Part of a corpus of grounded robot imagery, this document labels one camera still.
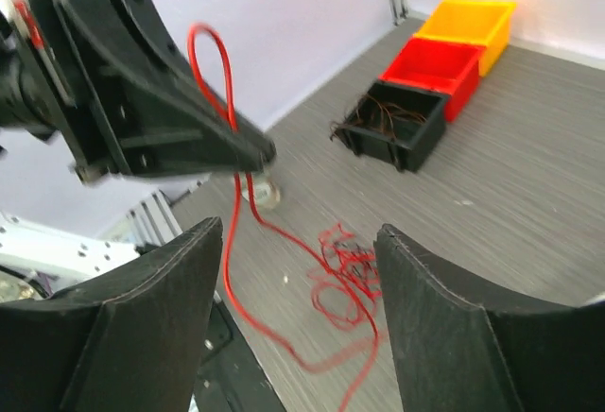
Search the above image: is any brown cable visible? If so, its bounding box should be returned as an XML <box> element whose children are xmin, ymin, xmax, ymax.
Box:
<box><xmin>330</xmin><ymin>93</ymin><xmax>429</xmax><ymax>142</ymax></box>

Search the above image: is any black plastic bin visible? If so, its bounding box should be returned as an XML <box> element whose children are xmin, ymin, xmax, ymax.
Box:
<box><xmin>330</xmin><ymin>80</ymin><xmax>449</xmax><ymax>173</ymax></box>

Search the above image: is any red plastic bin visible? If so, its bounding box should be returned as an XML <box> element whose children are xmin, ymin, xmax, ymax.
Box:
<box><xmin>380</xmin><ymin>37</ymin><xmax>485</xmax><ymax>122</ymax></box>

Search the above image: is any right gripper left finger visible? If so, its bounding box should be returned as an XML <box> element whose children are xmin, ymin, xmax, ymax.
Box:
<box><xmin>1</xmin><ymin>217</ymin><xmax>222</xmax><ymax>412</ymax></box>

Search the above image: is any thin black cable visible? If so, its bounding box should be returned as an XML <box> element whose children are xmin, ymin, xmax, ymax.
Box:
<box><xmin>325</xmin><ymin>236</ymin><xmax>379</xmax><ymax>290</ymax></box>

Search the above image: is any red cable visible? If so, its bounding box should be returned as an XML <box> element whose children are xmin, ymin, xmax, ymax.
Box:
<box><xmin>186</xmin><ymin>22</ymin><xmax>384</xmax><ymax>412</ymax></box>

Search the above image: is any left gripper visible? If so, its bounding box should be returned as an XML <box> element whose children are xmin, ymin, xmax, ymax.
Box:
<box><xmin>11</xmin><ymin>0</ymin><xmax>276</xmax><ymax>182</ymax></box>

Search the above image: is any yellow plastic bin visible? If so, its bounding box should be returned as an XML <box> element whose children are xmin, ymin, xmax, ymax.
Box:
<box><xmin>414</xmin><ymin>0</ymin><xmax>517</xmax><ymax>77</ymax></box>

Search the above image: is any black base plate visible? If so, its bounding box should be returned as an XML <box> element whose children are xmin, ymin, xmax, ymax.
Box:
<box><xmin>190</xmin><ymin>300</ymin><xmax>285</xmax><ymax>412</ymax></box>

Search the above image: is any clear glass bottle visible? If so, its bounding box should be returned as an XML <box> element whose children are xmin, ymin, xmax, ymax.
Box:
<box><xmin>240</xmin><ymin>172</ymin><xmax>281</xmax><ymax>210</ymax></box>

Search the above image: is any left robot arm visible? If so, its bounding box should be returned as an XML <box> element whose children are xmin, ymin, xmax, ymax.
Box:
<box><xmin>1</xmin><ymin>0</ymin><xmax>276</xmax><ymax>183</ymax></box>

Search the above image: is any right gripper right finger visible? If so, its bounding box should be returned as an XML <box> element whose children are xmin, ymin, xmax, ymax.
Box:
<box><xmin>374</xmin><ymin>224</ymin><xmax>604</xmax><ymax>412</ymax></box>

